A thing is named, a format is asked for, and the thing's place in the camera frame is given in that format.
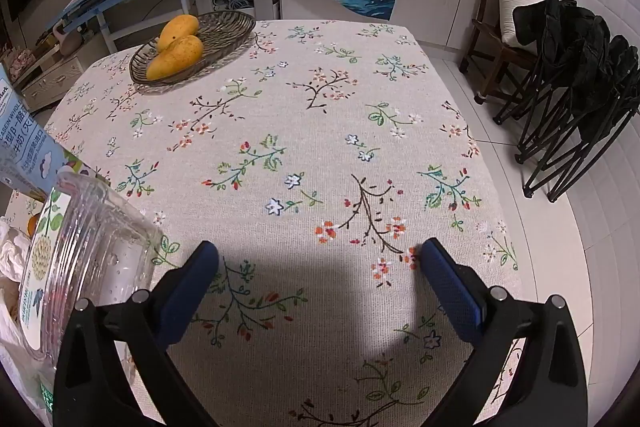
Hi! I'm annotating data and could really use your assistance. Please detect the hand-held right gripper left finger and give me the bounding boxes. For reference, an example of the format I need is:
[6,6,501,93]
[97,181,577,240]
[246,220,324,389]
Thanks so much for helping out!
[52,241,221,427]

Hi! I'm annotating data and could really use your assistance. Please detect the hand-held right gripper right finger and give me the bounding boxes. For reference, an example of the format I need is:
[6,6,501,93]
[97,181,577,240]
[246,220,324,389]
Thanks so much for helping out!
[420,237,588,427]

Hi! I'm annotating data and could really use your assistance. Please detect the clear plastic container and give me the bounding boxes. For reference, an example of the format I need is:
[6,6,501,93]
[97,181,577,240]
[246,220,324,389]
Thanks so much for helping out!
[20,172,163,388]

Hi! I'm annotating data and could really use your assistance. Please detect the light blue milk carton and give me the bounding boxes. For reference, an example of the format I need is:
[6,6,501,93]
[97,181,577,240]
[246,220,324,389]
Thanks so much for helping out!
[0,62,111,202]

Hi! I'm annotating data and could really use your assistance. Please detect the floral tablecloth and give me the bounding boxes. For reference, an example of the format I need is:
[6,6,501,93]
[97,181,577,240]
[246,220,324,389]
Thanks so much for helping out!
[5,19,523,427]

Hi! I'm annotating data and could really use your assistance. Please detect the black folding chair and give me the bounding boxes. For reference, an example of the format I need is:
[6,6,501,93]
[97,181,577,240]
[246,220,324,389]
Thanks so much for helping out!
[492,57,640,202]

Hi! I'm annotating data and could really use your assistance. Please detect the white plastic bag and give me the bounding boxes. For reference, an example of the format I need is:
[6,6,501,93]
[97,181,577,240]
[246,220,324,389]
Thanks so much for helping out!
[0,277,56,427]

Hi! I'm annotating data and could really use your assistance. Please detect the long yellow mango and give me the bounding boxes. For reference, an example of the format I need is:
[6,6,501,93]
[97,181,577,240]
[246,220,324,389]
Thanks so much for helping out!
[146,35,205,81]

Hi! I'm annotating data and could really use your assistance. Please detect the wooden chair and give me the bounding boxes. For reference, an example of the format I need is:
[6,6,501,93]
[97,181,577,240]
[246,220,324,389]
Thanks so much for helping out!
[459,0,541,108]

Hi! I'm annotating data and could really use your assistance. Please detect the white television cabinet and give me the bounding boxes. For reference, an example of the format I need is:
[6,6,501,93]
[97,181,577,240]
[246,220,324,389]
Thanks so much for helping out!
[12,52,86,112]

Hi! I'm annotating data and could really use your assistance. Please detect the round yellow mango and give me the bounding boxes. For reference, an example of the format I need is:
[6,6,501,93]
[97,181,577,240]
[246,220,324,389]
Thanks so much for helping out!
[157,14,200,54]

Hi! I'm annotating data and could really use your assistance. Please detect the pink kettlebell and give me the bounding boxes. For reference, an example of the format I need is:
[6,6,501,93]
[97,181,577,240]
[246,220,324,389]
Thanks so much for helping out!
[52,19,83,58]

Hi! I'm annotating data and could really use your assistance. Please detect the black jacket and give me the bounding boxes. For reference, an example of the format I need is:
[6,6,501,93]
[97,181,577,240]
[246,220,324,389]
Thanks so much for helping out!
[512,0,640,118]

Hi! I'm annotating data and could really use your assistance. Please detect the pink items on cabinet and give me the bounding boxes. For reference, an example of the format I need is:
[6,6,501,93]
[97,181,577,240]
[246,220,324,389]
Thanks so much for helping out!
[10,47,36,72]

